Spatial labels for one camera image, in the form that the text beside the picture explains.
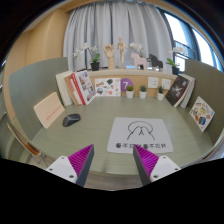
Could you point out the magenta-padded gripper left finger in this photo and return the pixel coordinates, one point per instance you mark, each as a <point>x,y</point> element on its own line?
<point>80,160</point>

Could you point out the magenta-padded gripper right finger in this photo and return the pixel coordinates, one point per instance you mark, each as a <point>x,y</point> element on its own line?
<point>146,159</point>

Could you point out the dark grey computer mouse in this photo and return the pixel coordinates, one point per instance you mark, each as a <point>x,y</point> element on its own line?
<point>70,120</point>

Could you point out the white printed mouse pad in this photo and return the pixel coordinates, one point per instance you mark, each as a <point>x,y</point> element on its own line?
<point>120,133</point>

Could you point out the beige paperback book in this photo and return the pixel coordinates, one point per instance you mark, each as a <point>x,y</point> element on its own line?
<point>48,110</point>

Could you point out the small plant in white pot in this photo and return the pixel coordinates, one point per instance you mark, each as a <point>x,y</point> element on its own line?
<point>129,94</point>
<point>143,94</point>
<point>160,96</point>

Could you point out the food illustration card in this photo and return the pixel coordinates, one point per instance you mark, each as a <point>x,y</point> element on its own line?
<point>201,113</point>

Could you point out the red spine book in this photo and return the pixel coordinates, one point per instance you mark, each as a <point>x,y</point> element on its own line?
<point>74,87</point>

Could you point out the photo cover white book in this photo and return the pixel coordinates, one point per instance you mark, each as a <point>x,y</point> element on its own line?
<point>86,86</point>

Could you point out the black cover book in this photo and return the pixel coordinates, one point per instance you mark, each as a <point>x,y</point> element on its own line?
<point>176,91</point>

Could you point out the thick white book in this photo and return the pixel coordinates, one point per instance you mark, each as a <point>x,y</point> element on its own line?
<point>61,86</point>

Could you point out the white sticker sheet card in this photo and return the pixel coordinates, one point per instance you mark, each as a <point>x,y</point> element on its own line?
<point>107,87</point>

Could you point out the round purple number sign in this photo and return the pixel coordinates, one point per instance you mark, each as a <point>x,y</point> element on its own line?
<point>126,82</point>

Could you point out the white books stack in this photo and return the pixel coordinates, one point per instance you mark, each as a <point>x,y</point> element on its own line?
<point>190,90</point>

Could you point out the light wooden shelf ledge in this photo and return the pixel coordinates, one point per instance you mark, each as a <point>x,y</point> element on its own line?
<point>133,72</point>

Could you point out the black horse figure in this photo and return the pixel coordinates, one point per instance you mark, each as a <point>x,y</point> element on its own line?
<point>155,61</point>

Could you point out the pink horse figure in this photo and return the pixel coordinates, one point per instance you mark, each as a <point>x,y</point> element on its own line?
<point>138,61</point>

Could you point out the wooden mannequin figure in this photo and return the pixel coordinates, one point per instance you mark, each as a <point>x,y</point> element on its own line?
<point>122,50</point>

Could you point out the grey curtain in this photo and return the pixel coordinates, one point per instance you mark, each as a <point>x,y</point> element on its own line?
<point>100,26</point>

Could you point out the white wall socket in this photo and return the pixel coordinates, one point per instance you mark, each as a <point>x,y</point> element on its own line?
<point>153,82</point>
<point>166,84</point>

